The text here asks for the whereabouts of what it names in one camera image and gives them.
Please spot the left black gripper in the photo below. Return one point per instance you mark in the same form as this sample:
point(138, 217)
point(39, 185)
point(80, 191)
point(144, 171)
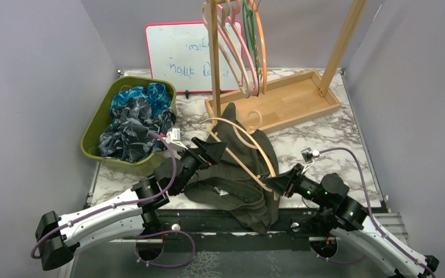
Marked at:
point(208, 153)

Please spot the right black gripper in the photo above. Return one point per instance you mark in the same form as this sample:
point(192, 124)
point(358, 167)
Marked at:
point(284, 183)

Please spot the dark olive shorts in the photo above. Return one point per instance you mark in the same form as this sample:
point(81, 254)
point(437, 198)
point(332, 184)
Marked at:
point(227, 186)

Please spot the blue leaf print shorts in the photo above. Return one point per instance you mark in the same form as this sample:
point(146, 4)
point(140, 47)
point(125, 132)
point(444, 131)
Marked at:
point(156, 95)

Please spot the dark blue patterned shorts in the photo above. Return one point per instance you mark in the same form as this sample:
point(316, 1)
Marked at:
point(128, 137)

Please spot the light wooden hanger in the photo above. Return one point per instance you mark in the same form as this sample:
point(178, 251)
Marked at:
point(209, 18)

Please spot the green plastic hanger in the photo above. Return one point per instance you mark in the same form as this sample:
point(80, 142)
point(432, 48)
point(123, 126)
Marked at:
point(250, 39)

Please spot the pink plastic hanger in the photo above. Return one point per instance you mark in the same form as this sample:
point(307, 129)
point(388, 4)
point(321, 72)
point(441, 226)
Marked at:
point(234, 49)

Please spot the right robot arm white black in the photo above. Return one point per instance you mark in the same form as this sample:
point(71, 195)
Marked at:
point(344, 217)

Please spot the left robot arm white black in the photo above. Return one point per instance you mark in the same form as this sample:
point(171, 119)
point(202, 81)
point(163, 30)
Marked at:
point(129, 214)

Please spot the wooden clothes rack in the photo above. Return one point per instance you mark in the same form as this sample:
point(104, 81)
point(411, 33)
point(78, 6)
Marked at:
point(289, 100)

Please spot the red framed whiteboard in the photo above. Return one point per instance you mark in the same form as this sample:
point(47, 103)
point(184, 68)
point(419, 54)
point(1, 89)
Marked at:
point(179, 54)

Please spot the olive green plastic basket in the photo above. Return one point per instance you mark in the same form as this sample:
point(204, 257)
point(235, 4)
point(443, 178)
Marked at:
point(102, 118)

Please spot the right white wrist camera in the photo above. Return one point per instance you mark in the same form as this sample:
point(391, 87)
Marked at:
point(309, 156)

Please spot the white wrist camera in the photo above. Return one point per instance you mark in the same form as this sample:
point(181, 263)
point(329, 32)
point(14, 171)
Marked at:
point(309, 156)
point(173, 138)

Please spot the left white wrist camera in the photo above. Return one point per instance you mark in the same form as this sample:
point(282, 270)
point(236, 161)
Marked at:
point(173, 138)

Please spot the black metal base rail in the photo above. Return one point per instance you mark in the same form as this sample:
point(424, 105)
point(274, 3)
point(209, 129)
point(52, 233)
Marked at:
point(225, 248)

